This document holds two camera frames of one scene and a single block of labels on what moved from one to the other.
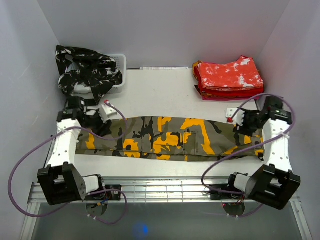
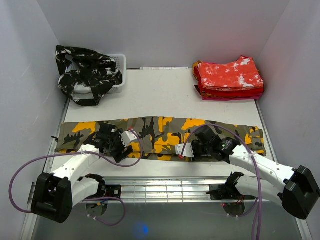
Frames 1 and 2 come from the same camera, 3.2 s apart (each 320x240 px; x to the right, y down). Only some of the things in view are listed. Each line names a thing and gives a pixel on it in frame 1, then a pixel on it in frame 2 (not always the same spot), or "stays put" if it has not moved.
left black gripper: [105, 130] -> [118, 156]
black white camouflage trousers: [99, 73] stays put
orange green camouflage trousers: [159, 138] stays put
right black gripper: [243, 130] -> [194, 144]
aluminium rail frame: [152, 190] stays put
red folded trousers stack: [238, 79] stays put
